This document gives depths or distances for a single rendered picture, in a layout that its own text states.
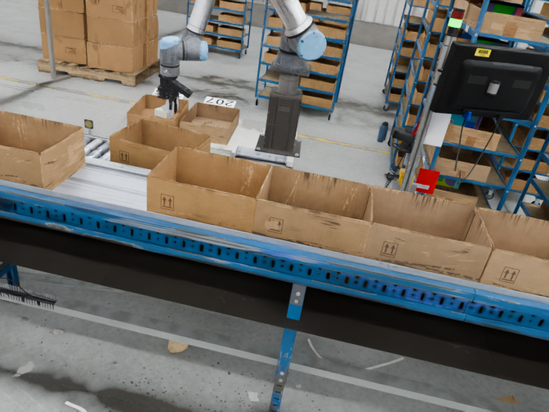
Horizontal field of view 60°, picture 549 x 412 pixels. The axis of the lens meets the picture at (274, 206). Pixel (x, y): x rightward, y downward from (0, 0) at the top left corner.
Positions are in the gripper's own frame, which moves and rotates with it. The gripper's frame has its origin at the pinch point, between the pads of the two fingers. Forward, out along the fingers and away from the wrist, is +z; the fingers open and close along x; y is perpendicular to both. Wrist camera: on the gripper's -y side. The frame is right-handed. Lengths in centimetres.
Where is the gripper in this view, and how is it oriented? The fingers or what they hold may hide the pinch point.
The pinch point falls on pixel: (174, 114)
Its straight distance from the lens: 244.7
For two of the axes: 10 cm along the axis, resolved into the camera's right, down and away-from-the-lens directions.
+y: -9.7, -2.0, 0.9
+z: -1.2, 8.1, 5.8
